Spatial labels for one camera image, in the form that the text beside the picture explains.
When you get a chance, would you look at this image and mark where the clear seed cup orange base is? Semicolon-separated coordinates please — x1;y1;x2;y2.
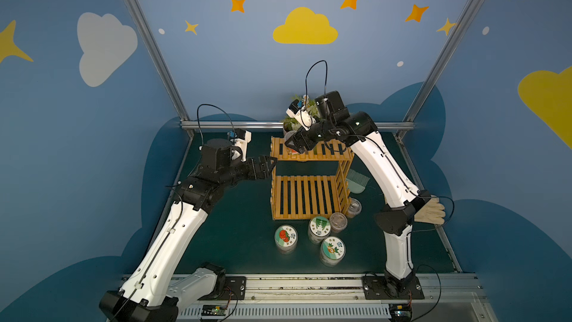
345;198;362;219

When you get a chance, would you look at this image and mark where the jar with green tree lid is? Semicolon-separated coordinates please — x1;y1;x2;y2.
308;216;332;244

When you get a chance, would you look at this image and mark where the aluminium mounting rail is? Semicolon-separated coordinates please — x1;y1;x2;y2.
176;273;496;321

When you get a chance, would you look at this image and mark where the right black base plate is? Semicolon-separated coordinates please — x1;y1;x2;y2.
361;274;425;301

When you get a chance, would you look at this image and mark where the jar with strawberry lid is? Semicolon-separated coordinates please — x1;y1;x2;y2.
274;225;298;254

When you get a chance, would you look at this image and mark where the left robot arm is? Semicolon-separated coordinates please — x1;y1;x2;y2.
99;139;278;321

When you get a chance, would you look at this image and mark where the wooden slatted shelf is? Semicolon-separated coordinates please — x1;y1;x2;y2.
271;137;355;221

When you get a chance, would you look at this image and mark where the small circuit board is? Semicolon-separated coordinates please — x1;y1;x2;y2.
201;305;228;318
389;304;413;322

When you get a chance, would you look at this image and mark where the potted white flower bouquet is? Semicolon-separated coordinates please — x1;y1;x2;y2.
282;95;320;134

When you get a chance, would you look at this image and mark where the left small circuit board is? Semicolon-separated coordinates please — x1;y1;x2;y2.
201;305;228;318

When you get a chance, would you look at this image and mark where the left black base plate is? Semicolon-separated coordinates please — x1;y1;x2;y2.
199;276;247;301

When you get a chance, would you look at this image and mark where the clear seed cup near shelf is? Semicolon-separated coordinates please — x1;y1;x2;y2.
329;213;348;234

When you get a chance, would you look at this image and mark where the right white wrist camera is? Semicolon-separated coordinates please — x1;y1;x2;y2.
286;99;316;131

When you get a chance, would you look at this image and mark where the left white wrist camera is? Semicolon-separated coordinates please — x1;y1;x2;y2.
227;128;252;162

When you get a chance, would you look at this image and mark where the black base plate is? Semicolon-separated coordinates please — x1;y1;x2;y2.
199;276;247;301
361;274;425;301

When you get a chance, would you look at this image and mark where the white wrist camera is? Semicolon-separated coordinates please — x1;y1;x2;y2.
286;99;316;131
227;128;252;162

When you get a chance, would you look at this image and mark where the jar with pineapple lid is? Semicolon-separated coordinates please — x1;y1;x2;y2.
320;236;346;267

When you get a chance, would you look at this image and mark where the beige work glove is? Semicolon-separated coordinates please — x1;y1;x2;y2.
414;195;446;225

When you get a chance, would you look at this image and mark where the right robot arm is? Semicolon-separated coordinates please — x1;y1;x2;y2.
285;91;432;299

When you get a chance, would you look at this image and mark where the right small circuit board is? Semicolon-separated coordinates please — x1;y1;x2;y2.
389;304;413;322

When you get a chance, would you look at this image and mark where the clear seed cup red base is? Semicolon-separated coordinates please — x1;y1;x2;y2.
284;131;296;149

